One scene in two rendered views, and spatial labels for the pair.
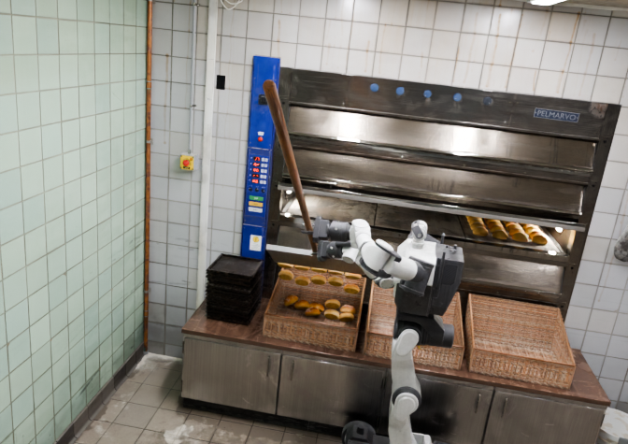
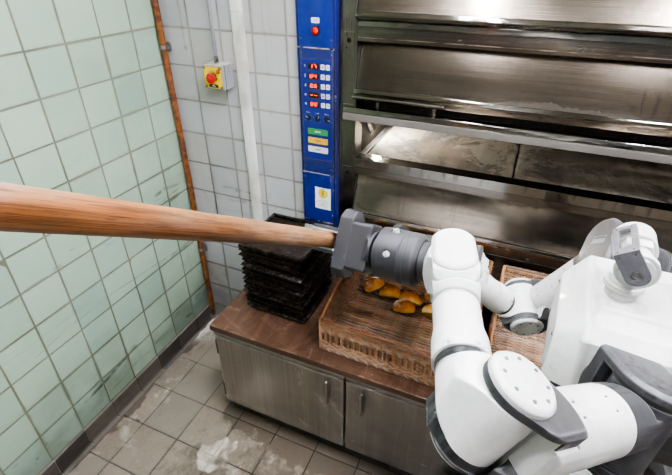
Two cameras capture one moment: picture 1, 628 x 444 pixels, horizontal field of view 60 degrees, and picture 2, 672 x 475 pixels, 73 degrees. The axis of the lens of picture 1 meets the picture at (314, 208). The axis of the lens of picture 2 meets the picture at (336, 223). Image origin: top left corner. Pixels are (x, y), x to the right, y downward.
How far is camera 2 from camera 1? 172 cm
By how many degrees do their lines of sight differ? 21
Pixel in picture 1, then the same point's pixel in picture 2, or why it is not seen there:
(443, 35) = not seen: outside the picture
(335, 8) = not seen: outside the picture
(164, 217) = (204, 157)
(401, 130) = not seen: outside the picture
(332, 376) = (422, 424)
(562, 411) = not seen: outside the picture
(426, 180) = (630, 96)
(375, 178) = (520, 93)
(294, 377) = (366, 412)
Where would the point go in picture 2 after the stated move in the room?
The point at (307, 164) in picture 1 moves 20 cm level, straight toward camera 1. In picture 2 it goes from (397, 71) to (387, 85)
